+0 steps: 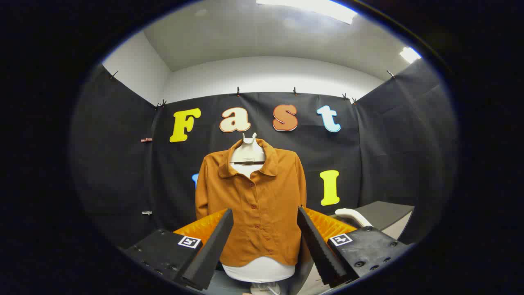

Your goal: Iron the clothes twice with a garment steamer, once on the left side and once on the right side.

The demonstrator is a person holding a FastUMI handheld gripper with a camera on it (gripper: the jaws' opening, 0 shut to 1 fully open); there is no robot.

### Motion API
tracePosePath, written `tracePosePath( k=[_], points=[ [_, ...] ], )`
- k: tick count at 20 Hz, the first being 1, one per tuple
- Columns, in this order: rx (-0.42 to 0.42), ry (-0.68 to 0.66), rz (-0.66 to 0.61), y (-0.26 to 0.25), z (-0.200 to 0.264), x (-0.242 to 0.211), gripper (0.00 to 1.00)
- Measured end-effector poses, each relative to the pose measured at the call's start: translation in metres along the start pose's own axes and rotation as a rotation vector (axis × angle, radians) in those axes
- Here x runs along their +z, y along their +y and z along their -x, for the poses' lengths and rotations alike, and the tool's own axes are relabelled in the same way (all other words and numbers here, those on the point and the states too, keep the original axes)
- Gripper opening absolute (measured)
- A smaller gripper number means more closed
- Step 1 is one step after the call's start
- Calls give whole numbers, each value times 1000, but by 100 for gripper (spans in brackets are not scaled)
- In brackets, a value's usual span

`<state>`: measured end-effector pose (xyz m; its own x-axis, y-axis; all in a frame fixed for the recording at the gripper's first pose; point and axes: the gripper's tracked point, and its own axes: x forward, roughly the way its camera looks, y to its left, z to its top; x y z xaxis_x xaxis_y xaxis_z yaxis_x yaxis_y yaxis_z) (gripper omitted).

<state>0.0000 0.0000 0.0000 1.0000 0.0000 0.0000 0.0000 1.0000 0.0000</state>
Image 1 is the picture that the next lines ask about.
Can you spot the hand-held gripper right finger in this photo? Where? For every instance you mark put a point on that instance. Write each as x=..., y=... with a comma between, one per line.
x=319, y=250

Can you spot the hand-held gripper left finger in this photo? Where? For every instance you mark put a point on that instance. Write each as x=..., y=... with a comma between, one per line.
x=213, y=250

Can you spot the white garment steamer head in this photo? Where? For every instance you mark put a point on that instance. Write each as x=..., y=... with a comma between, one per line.
x=352, y=214

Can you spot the brown button-up shirt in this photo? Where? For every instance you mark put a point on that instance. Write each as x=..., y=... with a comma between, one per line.
x=262, y=205

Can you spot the white garment hanger board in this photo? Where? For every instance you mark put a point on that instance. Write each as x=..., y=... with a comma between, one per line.
x=247, y=153

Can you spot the row of black backdrop clips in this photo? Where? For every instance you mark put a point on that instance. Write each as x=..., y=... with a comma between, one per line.
x=238, y=91

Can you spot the small ceiling light panel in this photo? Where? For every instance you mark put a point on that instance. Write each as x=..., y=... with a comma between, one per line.
x=409, y=54

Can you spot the long ceiling light panel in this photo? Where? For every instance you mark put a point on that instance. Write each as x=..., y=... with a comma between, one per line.
x=311, y=8

